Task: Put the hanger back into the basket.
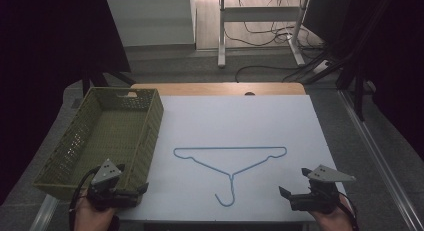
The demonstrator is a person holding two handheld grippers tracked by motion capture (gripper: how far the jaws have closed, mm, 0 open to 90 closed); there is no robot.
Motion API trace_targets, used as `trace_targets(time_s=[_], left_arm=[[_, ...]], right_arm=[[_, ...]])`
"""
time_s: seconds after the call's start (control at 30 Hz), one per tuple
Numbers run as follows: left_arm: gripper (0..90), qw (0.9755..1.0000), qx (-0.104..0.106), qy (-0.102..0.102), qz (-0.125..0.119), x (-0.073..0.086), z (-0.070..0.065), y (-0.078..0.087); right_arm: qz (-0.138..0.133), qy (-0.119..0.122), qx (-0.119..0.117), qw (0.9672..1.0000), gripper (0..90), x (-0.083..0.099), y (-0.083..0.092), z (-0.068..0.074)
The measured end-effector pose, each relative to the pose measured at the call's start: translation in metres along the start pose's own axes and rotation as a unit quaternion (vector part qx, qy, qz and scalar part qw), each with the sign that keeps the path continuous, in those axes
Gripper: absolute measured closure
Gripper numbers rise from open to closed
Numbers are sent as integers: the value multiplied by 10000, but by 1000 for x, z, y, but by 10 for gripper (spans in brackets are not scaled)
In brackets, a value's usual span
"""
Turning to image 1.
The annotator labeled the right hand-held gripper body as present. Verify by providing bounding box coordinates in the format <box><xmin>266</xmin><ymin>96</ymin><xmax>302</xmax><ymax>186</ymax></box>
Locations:
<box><xmin>289</xmin><ymin>164</ymin><xmax>357</xmax><ymax>215</ymax></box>

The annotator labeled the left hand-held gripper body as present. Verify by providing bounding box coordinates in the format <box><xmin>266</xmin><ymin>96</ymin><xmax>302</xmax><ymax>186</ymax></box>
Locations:
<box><xmin>86</xmin><ymin>158</ymin><xmax>140</xmax><ymax>212</ymax></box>

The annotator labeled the green plastic basket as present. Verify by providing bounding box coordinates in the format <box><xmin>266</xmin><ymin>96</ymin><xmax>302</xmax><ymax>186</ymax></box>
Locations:
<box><xmin>32</xmin><ymin>86</ymin><xmax>165</xmax><ymax>202</ymax></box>

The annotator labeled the blue wire clothes hanger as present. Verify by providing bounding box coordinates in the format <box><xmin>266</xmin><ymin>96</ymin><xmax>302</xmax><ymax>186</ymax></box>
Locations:
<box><xmin>172</xmin><ymin>145</ymin><xmax>288</xmax><ymax>208</ymax></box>

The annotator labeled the person's right hand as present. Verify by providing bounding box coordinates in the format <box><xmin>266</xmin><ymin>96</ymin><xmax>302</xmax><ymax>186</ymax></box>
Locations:
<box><xmin>308</xmin><ymin>193</ymin><xmax>356</xmax><ymax>231</ymax></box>

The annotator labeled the person's left hand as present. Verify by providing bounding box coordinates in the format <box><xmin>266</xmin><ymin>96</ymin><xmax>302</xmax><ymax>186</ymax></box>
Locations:
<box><xmin>73</xmin><ymin>189</ymin><xmax>118</xmax><ymax>231</ymax></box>

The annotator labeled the black stand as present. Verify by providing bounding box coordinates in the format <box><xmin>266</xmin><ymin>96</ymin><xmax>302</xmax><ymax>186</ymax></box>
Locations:
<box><xmin>335</xmin><ymin>65</ymin><xmax>369</xmax><ymax>123</ymax></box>
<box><xmin>80</xmin><ymin>69</ymin><xmax>137</xmax><ymax>96</ymax></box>

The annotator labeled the white table sheet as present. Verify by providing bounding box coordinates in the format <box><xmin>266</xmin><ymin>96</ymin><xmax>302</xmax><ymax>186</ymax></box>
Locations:
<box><xmin>117</xmin><ymin>94</ymin><xmax>348</xmax><ymax>223</ymax></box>

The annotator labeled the white power strip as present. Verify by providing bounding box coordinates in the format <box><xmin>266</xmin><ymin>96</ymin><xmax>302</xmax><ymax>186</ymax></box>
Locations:
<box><xmin>312</xmin><ymin>58</ymin><xmax>333</xmax><ymax>76</ymax></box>

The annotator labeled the white cabinet panel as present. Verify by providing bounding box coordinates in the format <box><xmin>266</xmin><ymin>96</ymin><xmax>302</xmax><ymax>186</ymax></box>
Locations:
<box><xmin>106</xmin><ymin>0</ymin><xmax>198</xmax><ymax>49</ymax></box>

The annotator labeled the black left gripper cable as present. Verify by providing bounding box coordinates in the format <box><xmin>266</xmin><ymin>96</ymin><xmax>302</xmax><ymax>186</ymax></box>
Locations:
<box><xmin>67</xmin><ymin>166</ymin><xmax>102</xmax><ymax>231</ymax></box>

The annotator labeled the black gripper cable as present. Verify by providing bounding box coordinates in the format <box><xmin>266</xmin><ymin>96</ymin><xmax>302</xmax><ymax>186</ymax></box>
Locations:
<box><xmin>335</xmin><ymin>190</ymin><xmax>361</xmax><ymax>231</ymax></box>
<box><xmin>67</xmin><ymin>166</ymin><xmax>102</xmax><ymax>231</ymax></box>

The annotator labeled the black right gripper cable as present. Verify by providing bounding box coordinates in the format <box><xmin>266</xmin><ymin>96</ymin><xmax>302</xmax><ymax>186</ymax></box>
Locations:
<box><xmin>335</xmin><ymin>190</ymin><xmax>361</xmax><ymax>231</ymax></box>

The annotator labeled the long metal floor rail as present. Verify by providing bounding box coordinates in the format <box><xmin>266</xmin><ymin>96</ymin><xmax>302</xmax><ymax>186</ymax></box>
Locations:
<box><xmin>337</xmin><ymin>89</ymin><xmax>424</xmax><ymax>231</ymax></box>

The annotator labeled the short metal floor rail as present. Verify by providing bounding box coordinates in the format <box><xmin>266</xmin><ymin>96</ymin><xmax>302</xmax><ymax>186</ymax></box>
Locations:
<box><xmin>28</xmin><ymin>193</ymin><xmax>62</xmax><ymax>231</ymax></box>

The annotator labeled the black floor cable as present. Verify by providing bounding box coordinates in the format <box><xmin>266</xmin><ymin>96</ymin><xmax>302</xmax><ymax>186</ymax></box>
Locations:
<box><xmin>234</xmin><ymin>64</ymin><xmax>303</xmax><ymax>84</ymax></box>

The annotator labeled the tangle of black floor cables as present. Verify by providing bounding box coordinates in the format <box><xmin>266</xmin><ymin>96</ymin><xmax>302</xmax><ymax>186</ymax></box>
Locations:
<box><xmin>222</xmin><ymin>0</ymin><xmax>324</xmax><ymax>53</ymax></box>

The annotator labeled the white metal desk frame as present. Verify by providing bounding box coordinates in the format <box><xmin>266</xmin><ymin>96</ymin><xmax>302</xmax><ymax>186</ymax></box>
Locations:
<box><xmin>216</xmin><ymin>0</ymin><xmax>312</xmax><ymax>70</ymax></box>

